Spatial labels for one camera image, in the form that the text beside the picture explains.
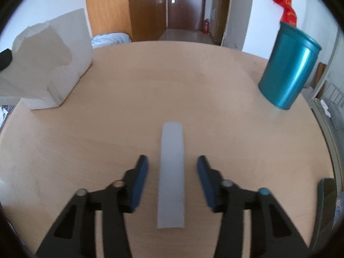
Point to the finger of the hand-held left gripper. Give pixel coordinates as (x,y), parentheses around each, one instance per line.
(4,59)

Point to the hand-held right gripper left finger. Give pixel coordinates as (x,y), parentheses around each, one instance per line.
(139,182)

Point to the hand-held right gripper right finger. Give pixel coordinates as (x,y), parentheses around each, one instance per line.
(205,182)

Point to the white foam strip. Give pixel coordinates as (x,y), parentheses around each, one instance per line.
(172,180)

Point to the white foam box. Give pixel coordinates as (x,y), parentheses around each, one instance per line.
(67,67)

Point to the light blue bedding bundle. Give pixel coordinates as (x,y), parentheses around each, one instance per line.
(110,39)

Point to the wooden wardrobe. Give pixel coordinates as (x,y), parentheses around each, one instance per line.
(107,8)

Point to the dark green chair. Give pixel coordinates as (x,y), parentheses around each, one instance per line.
(326,209)

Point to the teal metal cup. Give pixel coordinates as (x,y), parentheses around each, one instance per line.
(287,70)

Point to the red fire extinguisher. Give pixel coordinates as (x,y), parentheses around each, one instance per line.
(206,27)

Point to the dark brown entrance door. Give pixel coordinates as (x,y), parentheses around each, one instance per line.
(185,10)

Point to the wooden side door frame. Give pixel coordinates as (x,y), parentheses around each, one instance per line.
(224,10)

